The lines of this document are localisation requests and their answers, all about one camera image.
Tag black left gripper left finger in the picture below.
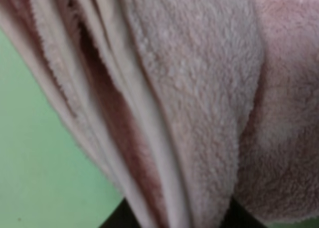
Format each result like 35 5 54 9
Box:
99 199 141 228

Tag green plastic tray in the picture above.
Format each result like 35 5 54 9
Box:
0 34 122 228

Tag pink fluffy towel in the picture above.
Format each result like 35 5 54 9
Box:
0 0 319 228

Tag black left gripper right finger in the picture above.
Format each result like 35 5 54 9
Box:
220 197 266 228

